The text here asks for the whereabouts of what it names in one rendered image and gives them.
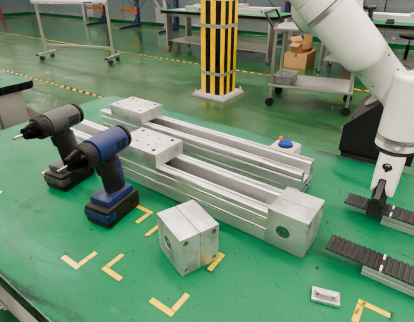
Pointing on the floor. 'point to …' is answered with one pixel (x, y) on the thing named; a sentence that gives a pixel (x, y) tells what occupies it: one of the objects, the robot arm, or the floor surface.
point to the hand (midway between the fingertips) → (376, 204)
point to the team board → (75, 45)
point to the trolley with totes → (324, 84)
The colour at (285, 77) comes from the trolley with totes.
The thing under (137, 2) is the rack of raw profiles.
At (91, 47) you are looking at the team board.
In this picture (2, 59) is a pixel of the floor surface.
